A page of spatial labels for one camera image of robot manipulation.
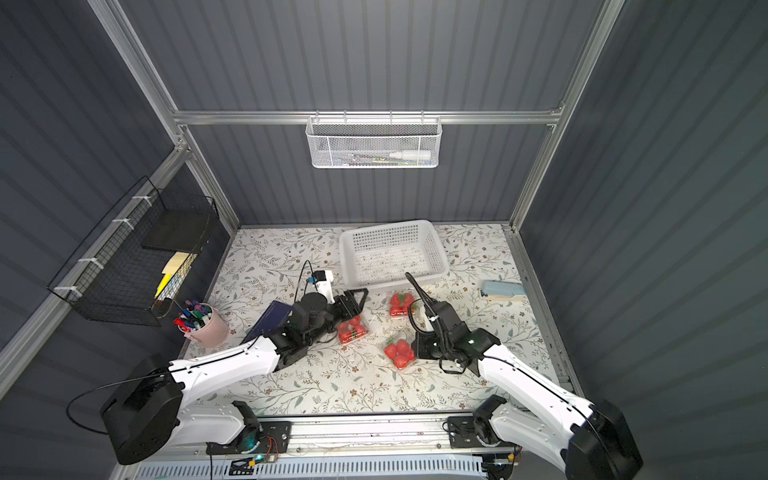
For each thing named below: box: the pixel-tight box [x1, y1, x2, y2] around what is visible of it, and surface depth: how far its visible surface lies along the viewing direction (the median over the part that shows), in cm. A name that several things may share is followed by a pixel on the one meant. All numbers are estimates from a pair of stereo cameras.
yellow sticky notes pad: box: [154, 251, 190, 298], surface depth 75 cm
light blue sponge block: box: [480, 280, 526, 300], surface depth 101 cm
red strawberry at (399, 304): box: [390, 293, 415, 317], surface depth 98 cm
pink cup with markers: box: [174, 300, 229, 348], surface depth 84 cm
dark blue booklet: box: [240, 300, 293, 345], surface depth 96 cm
